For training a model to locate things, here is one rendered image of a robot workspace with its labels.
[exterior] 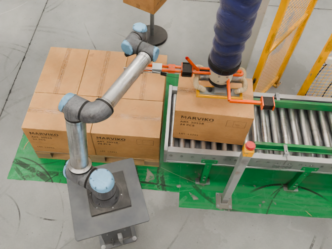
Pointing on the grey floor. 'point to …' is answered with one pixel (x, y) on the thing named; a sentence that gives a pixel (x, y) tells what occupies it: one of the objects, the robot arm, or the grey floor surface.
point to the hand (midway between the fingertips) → (139, 66)
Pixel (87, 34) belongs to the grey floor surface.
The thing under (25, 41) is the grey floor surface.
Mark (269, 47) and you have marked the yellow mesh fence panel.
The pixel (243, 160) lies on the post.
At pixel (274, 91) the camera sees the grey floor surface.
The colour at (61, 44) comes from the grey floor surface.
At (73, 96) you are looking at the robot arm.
